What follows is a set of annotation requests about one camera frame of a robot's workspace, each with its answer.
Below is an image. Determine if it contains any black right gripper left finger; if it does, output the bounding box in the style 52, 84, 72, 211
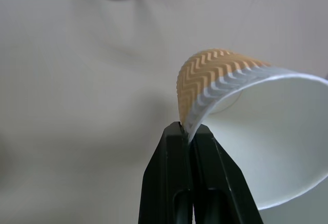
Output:
138, 121, 195, 224

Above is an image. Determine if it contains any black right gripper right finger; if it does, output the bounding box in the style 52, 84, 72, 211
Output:
190, 125, 265, 224

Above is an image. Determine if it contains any orange and white paper cup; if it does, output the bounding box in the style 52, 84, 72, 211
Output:
176, 50, 328, 205

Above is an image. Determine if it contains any person in white shirt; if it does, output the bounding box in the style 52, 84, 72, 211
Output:
0, 0, 328, 224

